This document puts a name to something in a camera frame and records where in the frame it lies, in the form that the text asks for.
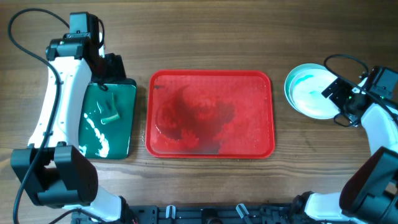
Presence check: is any green scrub sponge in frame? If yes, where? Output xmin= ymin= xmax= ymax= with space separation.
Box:
xmin=96 ymin=93 xmax=120 ymax=125

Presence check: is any white plate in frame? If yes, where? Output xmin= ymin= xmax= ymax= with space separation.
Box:
xmin=284 ymin=63 xmax=326 ymax=111
xmin=288 ymin=68 xmax=340 ymax=119

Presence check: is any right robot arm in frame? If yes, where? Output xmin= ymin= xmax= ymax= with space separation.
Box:
xmin=285 ymin=64 xmax=397 ymax=223

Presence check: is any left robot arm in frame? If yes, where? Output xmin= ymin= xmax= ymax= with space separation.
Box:
xmin=11 ymin=12 xmax=136 ymax=223

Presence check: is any dark green water tray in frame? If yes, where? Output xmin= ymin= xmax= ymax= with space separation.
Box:
xmin=78 ymin=79 xmax=137 ymax=159

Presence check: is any red plastic tray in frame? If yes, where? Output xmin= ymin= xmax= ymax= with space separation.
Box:
xmin=145 ymin=70 xmax=275 ymax=159

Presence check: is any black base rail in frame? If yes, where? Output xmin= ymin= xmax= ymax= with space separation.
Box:
xmin=70 ymin=203 xmax=295 ymax=224

